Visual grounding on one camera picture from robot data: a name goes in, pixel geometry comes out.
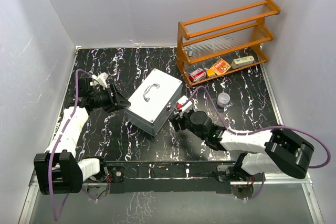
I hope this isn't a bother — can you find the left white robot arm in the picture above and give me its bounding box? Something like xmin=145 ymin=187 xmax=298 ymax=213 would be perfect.
xmin=34 ymin=72 xmax=131 ymax=195

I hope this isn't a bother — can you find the wooden three-tier shelf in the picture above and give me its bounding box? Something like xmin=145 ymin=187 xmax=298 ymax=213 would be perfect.
xmin=176 ymin=0 xmax=281 ymax=87

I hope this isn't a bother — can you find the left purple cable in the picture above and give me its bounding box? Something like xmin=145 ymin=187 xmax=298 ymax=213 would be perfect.
xmin=48 ymin=69 xmax=98 ymax=222

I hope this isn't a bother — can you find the orange patterned medicine packet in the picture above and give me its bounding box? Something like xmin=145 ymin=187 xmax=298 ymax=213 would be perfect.
xmin=211 ymin=58 xmax=231 ymax=76

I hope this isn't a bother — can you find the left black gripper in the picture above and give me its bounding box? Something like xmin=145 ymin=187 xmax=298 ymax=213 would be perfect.
xmin=90 ymin=84 xmax=131 ymax=113

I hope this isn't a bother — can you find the small yellow box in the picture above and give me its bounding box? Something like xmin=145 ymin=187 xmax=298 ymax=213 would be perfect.
xmin=206 ymin=69 xmax=216 ymax=78

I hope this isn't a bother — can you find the white green medicine box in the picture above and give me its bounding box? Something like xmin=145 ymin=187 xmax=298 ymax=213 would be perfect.
xmin=230 ymin=56 xmax=255 ymax=69

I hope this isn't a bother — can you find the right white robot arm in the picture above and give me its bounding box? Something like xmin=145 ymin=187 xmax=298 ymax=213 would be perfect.
xmin=169 ymin=110 xmax=314 ymax=180

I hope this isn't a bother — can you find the clear plastic round container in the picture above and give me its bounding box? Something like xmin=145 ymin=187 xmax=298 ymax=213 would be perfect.
xmin=216 ymin=92 xmax=230 ymax=108

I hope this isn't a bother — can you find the red white medicine box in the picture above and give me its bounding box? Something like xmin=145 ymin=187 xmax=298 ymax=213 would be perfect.
xmin=188 ymin=68 xmax=206 ymax=82

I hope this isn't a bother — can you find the black front base bar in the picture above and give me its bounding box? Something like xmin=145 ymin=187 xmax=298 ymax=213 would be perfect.
xmin=78 ymin=160 xmax=266 ymax=195

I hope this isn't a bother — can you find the grey metal case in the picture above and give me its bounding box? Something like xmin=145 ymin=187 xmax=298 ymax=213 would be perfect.
xmin=125 ymin=69 xmax=183 ymax=136

